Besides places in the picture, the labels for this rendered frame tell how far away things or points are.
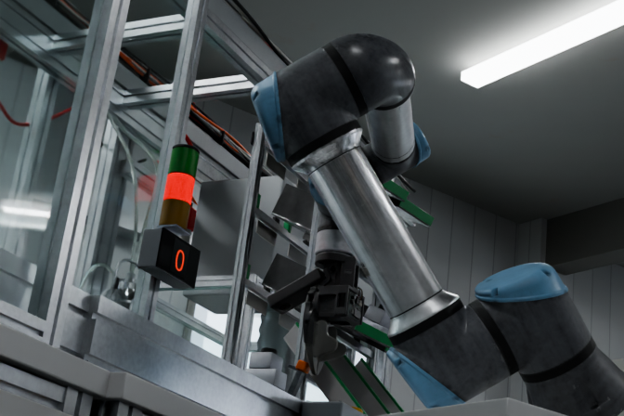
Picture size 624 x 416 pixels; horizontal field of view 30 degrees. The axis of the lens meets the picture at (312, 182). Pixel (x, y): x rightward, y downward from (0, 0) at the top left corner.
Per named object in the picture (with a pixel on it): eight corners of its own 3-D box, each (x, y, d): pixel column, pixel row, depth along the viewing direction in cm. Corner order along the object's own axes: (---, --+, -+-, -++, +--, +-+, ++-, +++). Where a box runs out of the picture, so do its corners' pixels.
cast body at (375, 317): (388, 345, 235) (404, 315, 236) (376, 340, 232) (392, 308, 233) (359, 331, 241) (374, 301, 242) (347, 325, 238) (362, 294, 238)
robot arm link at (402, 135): (391, -8, 166) (407, 120, 212) (324, 29, 165) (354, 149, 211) (433, 55, 162) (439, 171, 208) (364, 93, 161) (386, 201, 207)
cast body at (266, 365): (285, 391, 207) (290, 352, 209) (274, 384, 203) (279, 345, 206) (244, 390, 211) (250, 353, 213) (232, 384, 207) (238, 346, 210)
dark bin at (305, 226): (397, 274, 241) (413, 241, 242) (362, 253, 232) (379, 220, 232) (306, 234, 260) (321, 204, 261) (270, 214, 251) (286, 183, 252)
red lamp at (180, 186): (196, 207, 208) (200, 182, 210) (181, 197, 204) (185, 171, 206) (172, 209, 210) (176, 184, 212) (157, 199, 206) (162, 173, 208)
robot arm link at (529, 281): (604, 339, 161) (559, 254, 159) (520, 388, 160) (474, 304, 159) (576, 323, 173) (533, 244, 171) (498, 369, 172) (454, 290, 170)
